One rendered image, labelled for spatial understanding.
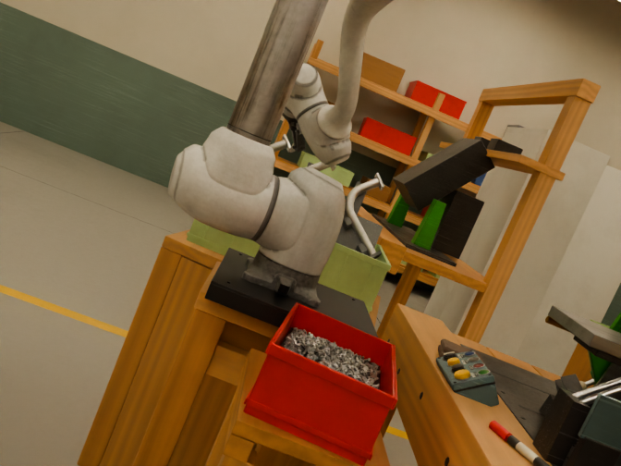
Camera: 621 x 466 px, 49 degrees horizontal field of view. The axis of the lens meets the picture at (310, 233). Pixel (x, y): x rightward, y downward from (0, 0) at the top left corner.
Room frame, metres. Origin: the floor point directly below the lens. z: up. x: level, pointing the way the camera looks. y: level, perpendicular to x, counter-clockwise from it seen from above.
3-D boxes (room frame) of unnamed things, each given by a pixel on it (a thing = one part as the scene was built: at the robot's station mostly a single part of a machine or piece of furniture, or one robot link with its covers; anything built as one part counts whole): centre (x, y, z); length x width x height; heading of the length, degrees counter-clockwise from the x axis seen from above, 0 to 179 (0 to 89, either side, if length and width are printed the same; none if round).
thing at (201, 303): (1.53, 0.02, 0.83); 0.32 x 0.32 x 0.04; 5
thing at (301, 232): (1.53, 0.03, 1.06); 0.18 x 0.16 x 0.22; 107
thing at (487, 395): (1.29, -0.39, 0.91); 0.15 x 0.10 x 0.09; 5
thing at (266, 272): (1.51, 0.02, 0.92); 0.22 x 0.18 x 0.06; 6
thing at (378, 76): (7.92, -0.72, 1.14); 3.01 x 0.54 x 2.28; 98
